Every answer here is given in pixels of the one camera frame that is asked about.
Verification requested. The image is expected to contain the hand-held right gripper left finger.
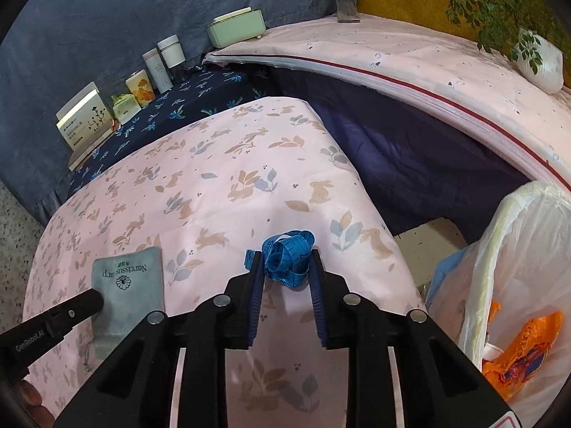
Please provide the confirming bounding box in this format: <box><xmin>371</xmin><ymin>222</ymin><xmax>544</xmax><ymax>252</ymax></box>
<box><xmin>54</xmin><ymin>256</ymin><xmax>267</xmax><ymax>428</ymax></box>

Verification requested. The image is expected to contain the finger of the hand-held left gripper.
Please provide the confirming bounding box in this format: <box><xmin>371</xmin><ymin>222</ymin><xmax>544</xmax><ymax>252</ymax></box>
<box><xmin>47</xmin><ymin>287</ymin><xmax>105</xmax><ymax>337</ymax></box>

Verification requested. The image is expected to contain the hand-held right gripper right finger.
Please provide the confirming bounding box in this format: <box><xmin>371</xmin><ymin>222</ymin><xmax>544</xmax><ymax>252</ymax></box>
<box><xmin>308</xmin><ymin>250</ymin><xmax>512</xmax><ymax>428</ymax></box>

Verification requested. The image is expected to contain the blue tape measure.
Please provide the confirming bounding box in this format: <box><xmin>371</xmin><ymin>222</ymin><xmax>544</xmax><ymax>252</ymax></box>
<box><xmin>245</xmin><ymin>230</ymin><xmax>317</xmax><ymax>287</ymax></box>

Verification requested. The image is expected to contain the grey cloth pouch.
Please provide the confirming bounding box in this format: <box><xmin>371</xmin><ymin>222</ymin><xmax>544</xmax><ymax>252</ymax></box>
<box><xmin>91</xmin><ymin>246</ymin><xmax>166</xmax><ymax>364</ymax></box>

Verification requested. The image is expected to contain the trash bin with white bag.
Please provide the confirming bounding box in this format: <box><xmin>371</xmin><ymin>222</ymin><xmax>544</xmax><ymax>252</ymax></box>
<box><xmin>421</xmin><ymin>180</ymin><xmax>571</xmax><ymax>411</ymax></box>

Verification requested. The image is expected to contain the orange plastic packet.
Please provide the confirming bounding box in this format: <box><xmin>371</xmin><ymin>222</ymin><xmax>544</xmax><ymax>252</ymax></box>
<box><xmin>482</xmin><ymin>310</ymin><xmax>565</xmax><ymax>404</ymax></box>

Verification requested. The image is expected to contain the person's left hand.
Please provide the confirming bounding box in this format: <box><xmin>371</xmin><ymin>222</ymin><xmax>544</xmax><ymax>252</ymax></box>
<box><xmin>13</xmin><ymin>381</ymin><xmax>59</xmax><ymax>428</ymax></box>

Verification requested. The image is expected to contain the beige cardboard piece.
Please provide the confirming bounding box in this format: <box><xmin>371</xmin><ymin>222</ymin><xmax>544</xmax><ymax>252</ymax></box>
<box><xmin>395</xmin><ymin>218</ymin><xmax>469</xmax><ymax>290</ymax></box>

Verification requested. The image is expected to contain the pink rabbit print cloth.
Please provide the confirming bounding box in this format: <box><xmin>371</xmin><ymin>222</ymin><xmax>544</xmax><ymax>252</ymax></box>
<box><xmin>22</xmin><ymin>96</ymin><xmax>426</xmax><ymax>428</ymax></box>

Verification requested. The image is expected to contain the dark purple cloth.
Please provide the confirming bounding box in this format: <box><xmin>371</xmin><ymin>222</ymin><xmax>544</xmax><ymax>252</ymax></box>
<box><xmin>268</xmin><ymin>67</ymin><xmax>536</xmax><ymax>241</ymax></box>

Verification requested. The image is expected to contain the white plant print box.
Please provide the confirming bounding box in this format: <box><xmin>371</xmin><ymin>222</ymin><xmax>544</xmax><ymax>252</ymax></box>
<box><xmin>56</xmin><ymin>81</ymin><xmax>121</xmax><ymax>171</ymax></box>

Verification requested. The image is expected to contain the small green box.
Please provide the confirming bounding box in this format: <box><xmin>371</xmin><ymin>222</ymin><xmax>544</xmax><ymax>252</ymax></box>
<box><xmin>111</xmin><ymin>93</ymin><xmax>137</xmax><ymax>123</ymax></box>

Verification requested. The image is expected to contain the navy floral cloth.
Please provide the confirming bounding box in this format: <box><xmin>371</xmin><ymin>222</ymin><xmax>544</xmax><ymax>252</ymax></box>
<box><xmin>67</xmin><ymin>65</ymin><xmax>271</xmax><ymax>197</ymax></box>

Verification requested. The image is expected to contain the yellow flower print box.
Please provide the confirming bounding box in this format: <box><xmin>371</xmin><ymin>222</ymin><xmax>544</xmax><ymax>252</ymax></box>
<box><xmin>125</xmin><ymin>70</ymin><xmax>156</xmax><ymax>108</ymax></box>

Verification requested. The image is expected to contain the tall white tube bottle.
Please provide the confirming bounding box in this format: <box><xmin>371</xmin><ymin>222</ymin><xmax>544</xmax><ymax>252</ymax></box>
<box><xmin>142</xmin><ymin>48</ymin><xmax>174</xmax><ymax>94</ymax></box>

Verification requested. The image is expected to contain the white round canister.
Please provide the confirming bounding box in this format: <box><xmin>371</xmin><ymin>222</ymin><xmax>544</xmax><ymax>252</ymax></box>
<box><xmin>156</xmin><ymin>36</ymin><xmax>186</xmax><ymax>70</ymax></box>

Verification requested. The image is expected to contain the pink printed tablecloth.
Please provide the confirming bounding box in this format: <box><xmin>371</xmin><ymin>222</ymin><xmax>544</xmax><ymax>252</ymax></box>
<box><xmin>203</xmin><ymin>12</ymin><xmax>571</xmax><ymax>197</ymax></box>

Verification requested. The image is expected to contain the green tissue box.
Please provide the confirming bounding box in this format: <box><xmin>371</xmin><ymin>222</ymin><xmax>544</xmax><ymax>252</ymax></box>
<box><xmin>206</xmin><ymin>6</ymin><xmax>267</xmax><ymax>49</ymax></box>

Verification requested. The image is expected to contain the blue-grey blanket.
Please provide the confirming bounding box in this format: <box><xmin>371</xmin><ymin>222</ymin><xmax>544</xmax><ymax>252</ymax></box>
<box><xmin>0</xmin><ymin>0</ymin><xmax>340</xmax><ymax>228</ymax></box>

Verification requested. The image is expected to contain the green plant in white pot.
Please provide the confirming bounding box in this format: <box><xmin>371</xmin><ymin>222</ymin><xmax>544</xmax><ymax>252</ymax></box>
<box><xmin>446</xmin><ymin>0</ymin><xmax>565</xmax><ymax>95</ymax></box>

